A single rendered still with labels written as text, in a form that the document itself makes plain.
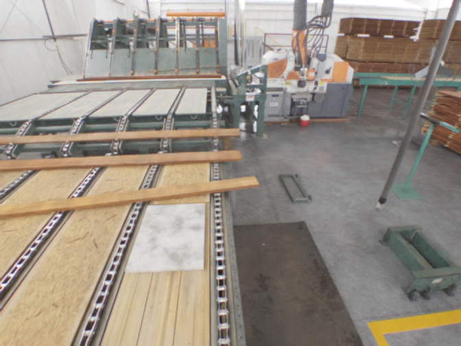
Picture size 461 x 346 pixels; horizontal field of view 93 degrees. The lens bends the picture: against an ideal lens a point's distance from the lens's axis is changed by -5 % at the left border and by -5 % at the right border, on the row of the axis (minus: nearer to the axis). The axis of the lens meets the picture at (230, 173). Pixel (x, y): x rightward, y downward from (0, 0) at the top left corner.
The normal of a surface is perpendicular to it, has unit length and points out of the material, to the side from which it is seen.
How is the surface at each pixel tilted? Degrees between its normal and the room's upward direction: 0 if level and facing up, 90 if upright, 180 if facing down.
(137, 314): 0
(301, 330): 0
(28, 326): 0
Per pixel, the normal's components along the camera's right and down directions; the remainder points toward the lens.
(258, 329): 0.00, -0.86
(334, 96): 0.07, 0.51
